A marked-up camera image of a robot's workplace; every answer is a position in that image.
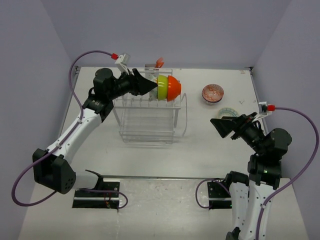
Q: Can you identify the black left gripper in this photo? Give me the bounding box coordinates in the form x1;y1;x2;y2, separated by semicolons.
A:
107;68;157;100

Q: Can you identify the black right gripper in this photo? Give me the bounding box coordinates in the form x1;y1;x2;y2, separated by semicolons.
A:
211;111;267;154

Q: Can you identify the yellow rim patterned bowl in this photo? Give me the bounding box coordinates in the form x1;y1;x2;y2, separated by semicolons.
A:
217;107;240;119

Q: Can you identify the red rim zigzag bowl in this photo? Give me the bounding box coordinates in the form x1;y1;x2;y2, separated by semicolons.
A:
201;84;225;105

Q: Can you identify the white green orange patterned bowl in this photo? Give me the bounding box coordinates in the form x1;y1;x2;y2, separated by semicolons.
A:
149;76;158;101

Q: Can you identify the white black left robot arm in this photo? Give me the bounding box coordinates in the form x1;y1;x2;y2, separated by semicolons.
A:
32;68;158;197

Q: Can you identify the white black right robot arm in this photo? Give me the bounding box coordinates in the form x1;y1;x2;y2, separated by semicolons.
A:
210;112;292;240

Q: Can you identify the lime green bowl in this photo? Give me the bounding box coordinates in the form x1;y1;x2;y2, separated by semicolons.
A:
157;75;168;101

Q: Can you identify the orange clip on grey block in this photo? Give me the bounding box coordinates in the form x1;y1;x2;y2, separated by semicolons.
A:
144;57;165;69

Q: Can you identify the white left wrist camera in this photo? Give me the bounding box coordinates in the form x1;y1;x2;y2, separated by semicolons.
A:
115;53;131;74

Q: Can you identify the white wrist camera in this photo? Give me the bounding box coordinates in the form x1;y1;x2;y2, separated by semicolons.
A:
253;101;276;122
115;53;131;74

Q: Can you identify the white wire dish rack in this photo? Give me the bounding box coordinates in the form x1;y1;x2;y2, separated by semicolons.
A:
108;67;188;145

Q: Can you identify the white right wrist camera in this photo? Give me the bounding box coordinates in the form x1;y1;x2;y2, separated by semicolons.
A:
253;101;276;122

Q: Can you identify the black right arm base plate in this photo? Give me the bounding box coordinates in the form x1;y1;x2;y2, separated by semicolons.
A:
207;181;232;210

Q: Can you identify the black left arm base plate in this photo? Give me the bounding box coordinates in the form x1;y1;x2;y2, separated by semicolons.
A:
72;190;120;209

